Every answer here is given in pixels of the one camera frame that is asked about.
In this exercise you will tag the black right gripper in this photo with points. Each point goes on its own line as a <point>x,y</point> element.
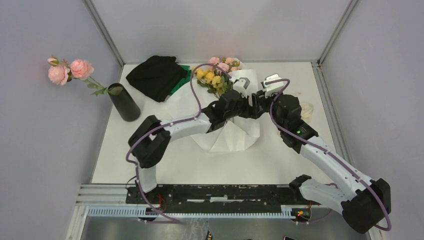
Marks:
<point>263,101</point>

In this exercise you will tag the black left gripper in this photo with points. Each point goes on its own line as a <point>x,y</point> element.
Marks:
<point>248,108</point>

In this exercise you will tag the cream printed ribbon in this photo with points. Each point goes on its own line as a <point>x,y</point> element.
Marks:
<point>307,110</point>

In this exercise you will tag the pink and yellow flower bunch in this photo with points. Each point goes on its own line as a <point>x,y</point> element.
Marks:
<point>215,76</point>

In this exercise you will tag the white paper bouquet wrap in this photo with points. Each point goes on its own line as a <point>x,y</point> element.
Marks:
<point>238,134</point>

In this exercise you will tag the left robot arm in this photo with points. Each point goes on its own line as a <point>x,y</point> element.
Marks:
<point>150,141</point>

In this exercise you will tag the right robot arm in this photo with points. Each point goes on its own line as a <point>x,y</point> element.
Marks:
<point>364,203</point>

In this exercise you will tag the black cylindrical vase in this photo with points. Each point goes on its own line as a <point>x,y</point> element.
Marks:
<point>123,102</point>

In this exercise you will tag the pink roses in vase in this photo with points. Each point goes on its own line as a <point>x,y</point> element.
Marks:
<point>61,72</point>

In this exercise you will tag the green cloth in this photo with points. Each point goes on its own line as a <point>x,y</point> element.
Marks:
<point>185,79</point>

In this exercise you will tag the black cloth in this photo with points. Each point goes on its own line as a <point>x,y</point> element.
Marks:
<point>157,77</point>

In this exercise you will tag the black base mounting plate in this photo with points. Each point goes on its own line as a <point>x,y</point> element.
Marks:
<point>224,199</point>

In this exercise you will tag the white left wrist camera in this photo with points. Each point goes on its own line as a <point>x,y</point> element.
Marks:
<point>240,85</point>

